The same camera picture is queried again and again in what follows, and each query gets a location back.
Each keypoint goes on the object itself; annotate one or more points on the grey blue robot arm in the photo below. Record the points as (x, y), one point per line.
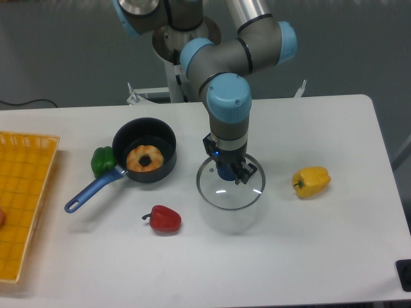
(216, 70)

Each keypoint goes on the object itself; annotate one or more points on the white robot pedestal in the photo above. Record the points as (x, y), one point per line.
(168, 43)

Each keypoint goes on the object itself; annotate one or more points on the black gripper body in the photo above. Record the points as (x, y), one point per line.
(226, 152)

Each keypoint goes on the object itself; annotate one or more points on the glass pot lid blue knob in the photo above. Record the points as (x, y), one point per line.
(217, 186)

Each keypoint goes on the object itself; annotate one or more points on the black corner device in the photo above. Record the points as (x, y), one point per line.
(404, 273)

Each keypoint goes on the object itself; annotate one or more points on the yellow woven basket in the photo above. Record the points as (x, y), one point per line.
(26, 162)

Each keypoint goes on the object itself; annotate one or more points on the orange glazed donut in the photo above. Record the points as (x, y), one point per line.
(144, 158)

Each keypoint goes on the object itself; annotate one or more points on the dark pot blue handle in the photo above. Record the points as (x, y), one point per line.
(142, 131)

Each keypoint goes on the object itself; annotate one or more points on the white metal base frame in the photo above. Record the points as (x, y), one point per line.
(151, 94)

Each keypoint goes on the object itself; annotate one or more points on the green bell pepper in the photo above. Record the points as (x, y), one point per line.
(102, 160)

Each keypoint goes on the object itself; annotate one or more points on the yellow bell pepper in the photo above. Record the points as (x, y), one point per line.
(310, 181)

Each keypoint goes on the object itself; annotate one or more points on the red bell pepper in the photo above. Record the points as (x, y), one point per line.
(163, 219)

